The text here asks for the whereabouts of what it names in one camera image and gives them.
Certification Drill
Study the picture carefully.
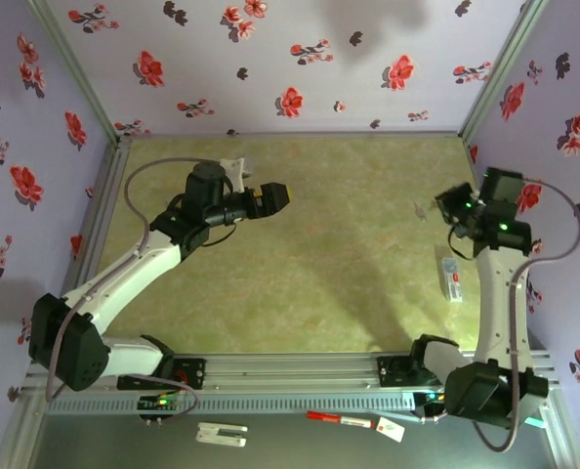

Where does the clear plastic package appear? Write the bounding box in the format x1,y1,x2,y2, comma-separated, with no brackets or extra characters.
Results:
435,245,467,305

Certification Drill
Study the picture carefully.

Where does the red marker pen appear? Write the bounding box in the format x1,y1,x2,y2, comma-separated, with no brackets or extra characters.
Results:
307,409,375,429

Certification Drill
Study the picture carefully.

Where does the white card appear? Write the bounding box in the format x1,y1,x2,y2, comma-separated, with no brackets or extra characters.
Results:
373,415,407,444

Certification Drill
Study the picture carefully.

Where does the white plastic clip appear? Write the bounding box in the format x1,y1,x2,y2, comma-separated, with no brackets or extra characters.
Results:
195,422,249,448

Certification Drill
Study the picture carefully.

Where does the left arm grey cable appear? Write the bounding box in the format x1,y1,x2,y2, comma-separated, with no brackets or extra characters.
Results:
43,155,223,405

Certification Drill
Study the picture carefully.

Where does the aluminium side frame rail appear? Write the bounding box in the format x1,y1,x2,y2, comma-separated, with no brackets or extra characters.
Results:
0,136,134,469
463,136,580,469

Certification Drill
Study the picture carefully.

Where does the aluminium frame post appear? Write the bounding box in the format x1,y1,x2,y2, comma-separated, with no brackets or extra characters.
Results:
458,0,550,143
25,0,125,146

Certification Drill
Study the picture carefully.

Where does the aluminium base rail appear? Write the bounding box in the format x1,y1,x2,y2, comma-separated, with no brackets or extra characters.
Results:
25,354,559,392

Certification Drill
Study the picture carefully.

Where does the grey slotted cable duct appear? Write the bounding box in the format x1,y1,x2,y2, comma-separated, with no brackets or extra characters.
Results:
45,393,416,415

